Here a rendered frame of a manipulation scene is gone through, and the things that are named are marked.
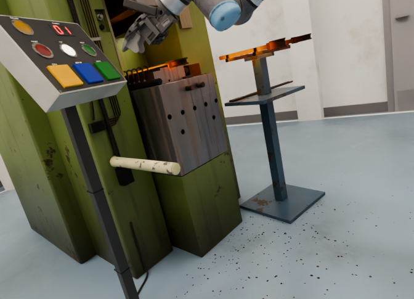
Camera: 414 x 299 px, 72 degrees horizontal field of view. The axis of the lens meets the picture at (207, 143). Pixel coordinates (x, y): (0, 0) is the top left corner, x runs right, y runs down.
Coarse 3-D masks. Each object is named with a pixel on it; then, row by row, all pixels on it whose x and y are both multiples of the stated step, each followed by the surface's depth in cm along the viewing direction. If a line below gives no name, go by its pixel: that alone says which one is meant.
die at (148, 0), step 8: (104, 0) 140; (112, 0) 136; (120, 0) 132; (136, 0) 127; (144, 0) 130; (152, 0) 133; (112, 8) 138; (120, 8) 134; (112, 16) 140; (120, 16) 140; (128, 16) 143; (112, 24) 153
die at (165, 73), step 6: (162, 66) 143; (168, 66) 140; (180, 66) 146; (138, 72) 157; (144, 72) 145; (150, 72) 142; (156, 72) 135; (162, 72) 138; (168, 72) 140; (174, 72) 143; (180, 72) 146; (126, 78) 150; (150, 78) 137; (162, 78) 138; (168, 78) 141; (174, 78) 143; (180, 78) 146; (132, 90) 149
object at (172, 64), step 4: (172, 60) 139; (176, 60) 137; (180, 60) 136; (184, 60) 135; (164, 64) 143; (168, 64) 140; (172, 64) 140; (176, 64) 139; (180, 64) 136; (184, 64) 134; (148, 68) 152
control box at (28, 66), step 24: (0, 24) 76; (48, 24) 92; (72, 24) 103; (0, 48) 77; (24, 48) 77; (48, 48) 84; (72, 48) 93; (96, 48) 105; (24, 72) 78; (48, 72) 78; (48, 96) 78; (72, 96) 83; (96, 96) 97
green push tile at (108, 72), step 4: (96, 64) 97; (100, 64) 99; (104, 64) 101; (108, 64) 103; (100, 68) 97; (104, 68) 99; (108, 68) 101; (112, 68) 103; (100, 72) 97; (104, 72) 98; (108, 72) 100; (112, 72) 101; (116, 72) 104; (104, 76) 97; (108, 76) 98; (112, 76) 100; (116, 76) 102; (120, 76) 104; (108, 80) 98
